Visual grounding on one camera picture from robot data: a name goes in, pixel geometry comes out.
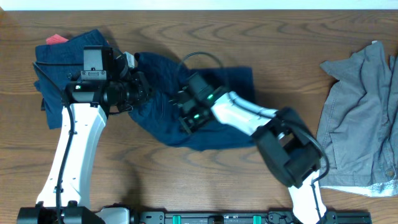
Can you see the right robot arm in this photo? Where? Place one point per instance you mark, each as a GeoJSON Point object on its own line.
{"type": "Point", "coordinates": [287, 147]}

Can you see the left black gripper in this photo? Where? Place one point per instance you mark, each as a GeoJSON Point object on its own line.
{"type": "Point", "coordinates": [143, 90]}

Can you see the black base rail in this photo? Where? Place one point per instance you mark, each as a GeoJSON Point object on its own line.
{"type": "Point", "coordinates": [217, 217]}

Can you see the folded navy shorts on left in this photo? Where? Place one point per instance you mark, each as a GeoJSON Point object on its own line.
{"type": "Point", "coordinates": [58, 64]}

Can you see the navy blue shorts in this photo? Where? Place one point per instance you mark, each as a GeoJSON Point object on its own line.
{"type": "Point", "coordinates": [159, 116]}

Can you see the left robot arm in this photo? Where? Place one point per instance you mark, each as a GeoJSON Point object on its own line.
{"type": "Point", "coordinates": [65, 197]}

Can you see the red folded garment underneath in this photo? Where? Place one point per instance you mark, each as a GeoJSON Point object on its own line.
{"type": "Point", "coordinates": [55, 39]}

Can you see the grey shorts on right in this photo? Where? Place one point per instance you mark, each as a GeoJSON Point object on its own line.
{"type": "Point", "coordinates": [358, 124]}

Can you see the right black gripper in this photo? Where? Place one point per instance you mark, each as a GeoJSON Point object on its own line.
{"type": "Point", "coordinates": [188, 127]}

